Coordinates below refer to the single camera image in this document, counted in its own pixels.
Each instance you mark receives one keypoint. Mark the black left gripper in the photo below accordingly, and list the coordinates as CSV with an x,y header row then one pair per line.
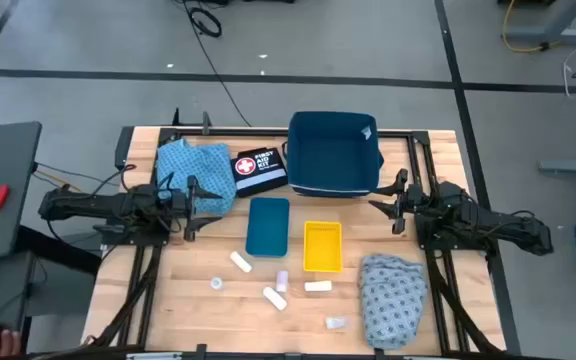
x,y
191,210

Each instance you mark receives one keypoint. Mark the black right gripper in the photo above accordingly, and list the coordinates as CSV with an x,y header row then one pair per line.
x,y
402,200

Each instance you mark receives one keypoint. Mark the blue patterned cloth gown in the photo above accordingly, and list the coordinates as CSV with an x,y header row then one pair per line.
x,y
203,165

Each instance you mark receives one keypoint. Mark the white gauze roll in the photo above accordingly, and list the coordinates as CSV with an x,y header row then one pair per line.
x,y
240,261
318,286
274,298

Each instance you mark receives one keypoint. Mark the navy fabric basket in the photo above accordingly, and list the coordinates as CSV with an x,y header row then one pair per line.
x,y
333,155

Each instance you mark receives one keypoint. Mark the grey patterned cloth gown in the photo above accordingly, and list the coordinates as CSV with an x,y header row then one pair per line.
x,y
393,300

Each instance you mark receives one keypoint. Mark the clear plastic packet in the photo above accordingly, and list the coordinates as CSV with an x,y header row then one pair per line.
x,y
335,323

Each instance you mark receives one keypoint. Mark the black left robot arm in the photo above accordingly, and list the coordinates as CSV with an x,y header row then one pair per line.
x,y
93,205

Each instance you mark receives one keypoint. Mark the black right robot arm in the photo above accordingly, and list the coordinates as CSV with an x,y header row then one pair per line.
x,y
493,225

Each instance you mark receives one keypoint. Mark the black first aid kit pouch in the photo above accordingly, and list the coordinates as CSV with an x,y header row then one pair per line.
x,y
263,180

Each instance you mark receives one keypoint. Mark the teal plastic tray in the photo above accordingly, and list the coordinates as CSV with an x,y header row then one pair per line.
x,y
268,227

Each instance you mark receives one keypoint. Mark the yellow plastic tray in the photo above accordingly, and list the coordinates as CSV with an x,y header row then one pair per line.
x,y
323,247

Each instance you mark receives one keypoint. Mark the grey desk foot bar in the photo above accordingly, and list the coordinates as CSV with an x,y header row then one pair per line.
x,y
568,167

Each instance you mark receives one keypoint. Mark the grey side desk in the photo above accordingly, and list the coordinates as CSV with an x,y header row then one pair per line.
x,y
3,155

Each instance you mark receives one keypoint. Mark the dark grey low shelf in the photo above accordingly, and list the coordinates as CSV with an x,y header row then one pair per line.
x,y
3,290

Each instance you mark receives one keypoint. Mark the grey desk leg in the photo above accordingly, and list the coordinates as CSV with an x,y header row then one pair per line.
x,y
543,35

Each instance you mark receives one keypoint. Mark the black metal table frame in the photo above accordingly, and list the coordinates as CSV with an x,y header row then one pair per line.
x,y
218,132

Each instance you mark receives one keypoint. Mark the black clamp bracket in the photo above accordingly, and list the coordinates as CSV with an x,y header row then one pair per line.
x,y
206,125

